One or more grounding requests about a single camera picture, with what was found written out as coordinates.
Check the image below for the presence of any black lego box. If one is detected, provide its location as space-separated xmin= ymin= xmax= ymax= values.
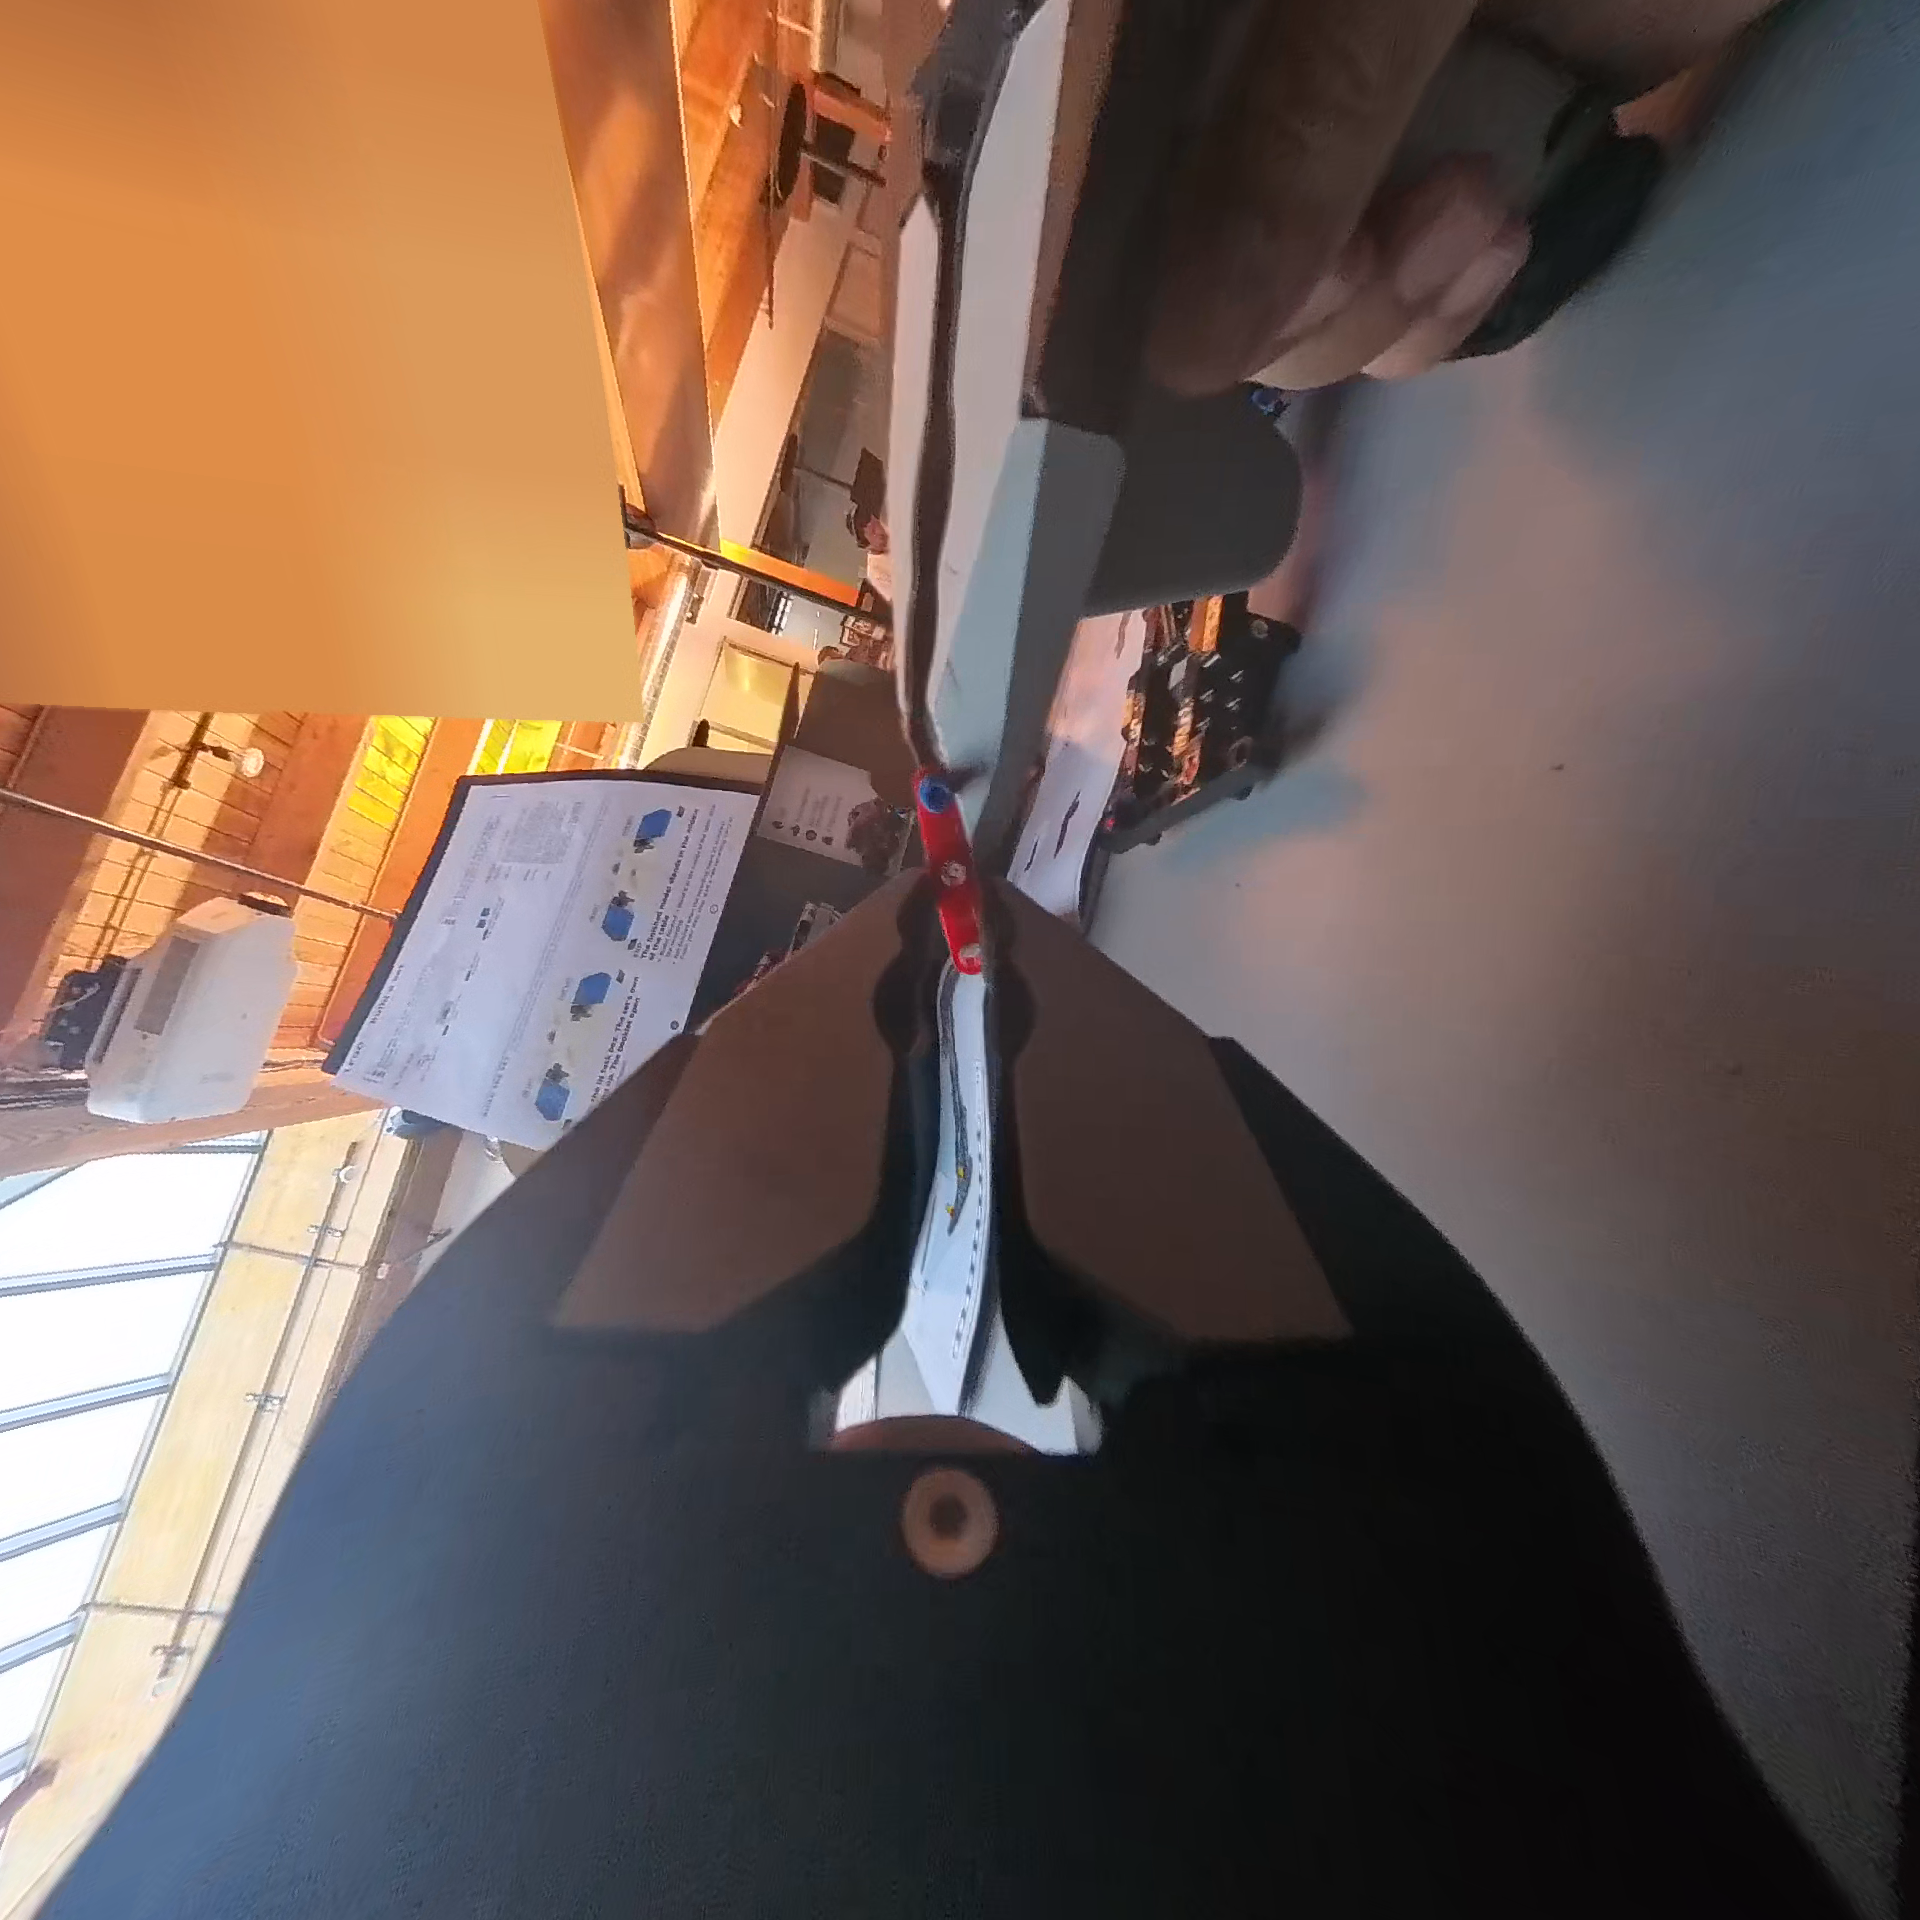
xmin=704 ymin=661 xmax=931 ymax=1021

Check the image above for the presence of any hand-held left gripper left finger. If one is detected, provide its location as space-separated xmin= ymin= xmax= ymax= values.
xmin=550 ymin=867 xmax=923 ymax=1450

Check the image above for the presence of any black lego chassis model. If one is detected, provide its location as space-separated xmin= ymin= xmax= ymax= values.
xmin=1095 ymin=592 xmax=1304 ymax=858

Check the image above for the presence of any white printed instruction sheet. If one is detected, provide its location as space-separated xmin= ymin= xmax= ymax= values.
xmin=321 ymin=772 xmax=758 ymax=1150

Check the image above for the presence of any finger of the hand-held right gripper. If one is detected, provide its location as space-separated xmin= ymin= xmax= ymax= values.
xmin=883 ymin=194 xmax=965 ymax=782
xmin=931 ymin=0 xmax=1128 ymax=804

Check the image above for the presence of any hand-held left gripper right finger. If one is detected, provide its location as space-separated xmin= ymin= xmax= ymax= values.
xmin=982 ymin=873 xmax=1354 ymax=1454

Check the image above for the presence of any red angled lego beam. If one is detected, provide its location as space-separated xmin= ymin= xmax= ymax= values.
xmin=911 ymin=768 xmax=992 ymax=976

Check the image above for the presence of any lego instruction booklet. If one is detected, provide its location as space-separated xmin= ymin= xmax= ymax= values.
xmin=901 ymin=736 xmax=1143 ymax=1419

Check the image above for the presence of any person's right hand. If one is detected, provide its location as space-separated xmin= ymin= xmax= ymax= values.
xmin=1135 ymin=0 xmax=1790 ymax=398

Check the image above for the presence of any white plastic appliance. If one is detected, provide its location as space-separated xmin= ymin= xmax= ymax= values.
xmin=81 ymin=891 xmax=301 ymax=1125

